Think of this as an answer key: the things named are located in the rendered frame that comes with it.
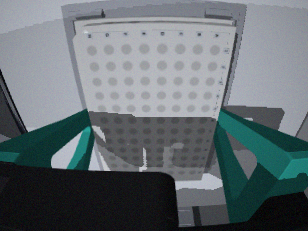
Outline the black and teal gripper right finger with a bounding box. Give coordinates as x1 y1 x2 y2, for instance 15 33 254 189
213 108 308 223

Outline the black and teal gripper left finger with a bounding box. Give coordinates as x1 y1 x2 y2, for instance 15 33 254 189
0 109 95 170

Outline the white well pcr plate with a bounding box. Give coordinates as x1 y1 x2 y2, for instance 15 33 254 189
73 16 236 181

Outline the grey lab instrument housing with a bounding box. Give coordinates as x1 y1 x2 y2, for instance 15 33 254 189
0 0 308 207

